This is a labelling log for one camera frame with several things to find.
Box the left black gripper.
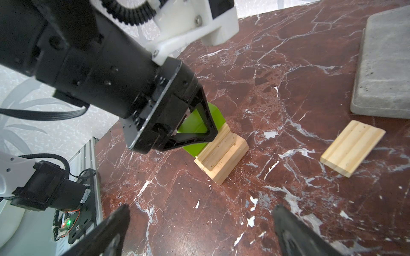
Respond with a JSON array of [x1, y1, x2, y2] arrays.
[[35, 13, 200, 154]]

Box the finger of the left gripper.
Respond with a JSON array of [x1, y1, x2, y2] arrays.
[[157, 86, 219, 151]]

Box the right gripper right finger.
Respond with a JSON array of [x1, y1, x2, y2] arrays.
[[272, 204, 341, 256]]

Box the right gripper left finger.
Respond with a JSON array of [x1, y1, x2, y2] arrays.
[[64, 204, 130, 256]]

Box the green block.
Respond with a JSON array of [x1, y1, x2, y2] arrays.
[[177, 102, 226, 157]]

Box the ribbed wood block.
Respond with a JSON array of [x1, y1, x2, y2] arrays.
[[320, 121, 385, 178]]

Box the grey glasses case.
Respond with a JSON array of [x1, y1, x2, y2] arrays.
[[350, 6, 410, 119]]

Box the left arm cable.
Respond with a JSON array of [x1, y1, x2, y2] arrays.
[[100, 0, 170, 26]]

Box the aluminium mounting rail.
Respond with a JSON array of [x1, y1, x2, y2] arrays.
[[55, 137, 103, 256]]

